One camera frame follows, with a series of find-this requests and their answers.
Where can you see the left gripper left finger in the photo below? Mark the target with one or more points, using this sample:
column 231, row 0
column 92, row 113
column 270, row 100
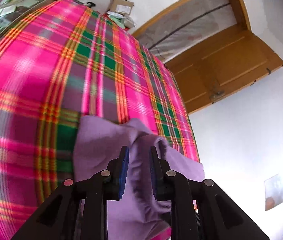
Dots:
column 78, row 210

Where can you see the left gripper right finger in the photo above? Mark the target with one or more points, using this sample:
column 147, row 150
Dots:
column 199, row 210

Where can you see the purple fleece garment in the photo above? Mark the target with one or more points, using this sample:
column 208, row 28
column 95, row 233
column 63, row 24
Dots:
column 137, row 215

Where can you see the printed cardboard box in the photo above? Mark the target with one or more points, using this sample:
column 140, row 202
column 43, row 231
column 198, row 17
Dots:
column 273, row 191

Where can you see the pink plaid bed sheet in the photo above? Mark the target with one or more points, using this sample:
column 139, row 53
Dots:
column 60, row 63

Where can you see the wooden door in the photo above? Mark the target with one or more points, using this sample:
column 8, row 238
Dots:
column 221, row 65

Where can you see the plastic door curtain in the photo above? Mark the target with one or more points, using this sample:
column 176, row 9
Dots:
column 189, row 24

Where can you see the brown cardboard box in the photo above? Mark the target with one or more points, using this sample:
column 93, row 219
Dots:
column 123, row 7

